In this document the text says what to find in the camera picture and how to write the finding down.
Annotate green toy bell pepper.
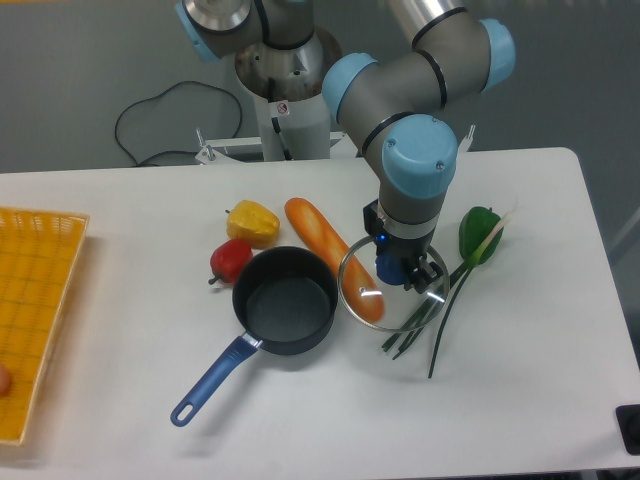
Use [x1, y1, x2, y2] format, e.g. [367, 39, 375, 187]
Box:
[458, 206, 501, 260]

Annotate yellow woven basket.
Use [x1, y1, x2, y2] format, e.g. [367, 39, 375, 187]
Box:
[1, 207, 90, 446]

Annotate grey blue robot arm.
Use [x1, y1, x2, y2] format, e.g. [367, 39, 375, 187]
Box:
[175, 0, 516, 292]

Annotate yellow toy bell pepper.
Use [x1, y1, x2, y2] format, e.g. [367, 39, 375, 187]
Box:
[226, 200, 280, 250]

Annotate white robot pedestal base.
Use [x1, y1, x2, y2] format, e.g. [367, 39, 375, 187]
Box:
[194, 27, 476, 165]

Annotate toy baguette bread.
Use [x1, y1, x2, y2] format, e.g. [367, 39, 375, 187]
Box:
[285, 197, 385, 323]

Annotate dark saucepan blue handle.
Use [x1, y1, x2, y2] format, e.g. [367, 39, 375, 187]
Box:
[170, 246, 338, 427]

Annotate black device table corner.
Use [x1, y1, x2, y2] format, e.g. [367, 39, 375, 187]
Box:
[615, 404, 640, 456]

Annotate black cable on floor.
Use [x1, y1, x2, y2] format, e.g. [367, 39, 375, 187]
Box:
[114, 80, 244, 168]

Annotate red toy bell pepper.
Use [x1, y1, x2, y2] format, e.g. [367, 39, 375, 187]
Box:
[208, 239, 253, 285]

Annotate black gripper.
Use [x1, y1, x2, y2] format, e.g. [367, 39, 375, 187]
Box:
[363, 200, 442, 292]

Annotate glass lid blue knob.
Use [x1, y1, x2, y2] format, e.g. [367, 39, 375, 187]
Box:
[337, 237, 449, 334]

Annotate toy green onion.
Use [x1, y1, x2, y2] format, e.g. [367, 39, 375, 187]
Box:
[381, 212, 512, 379]

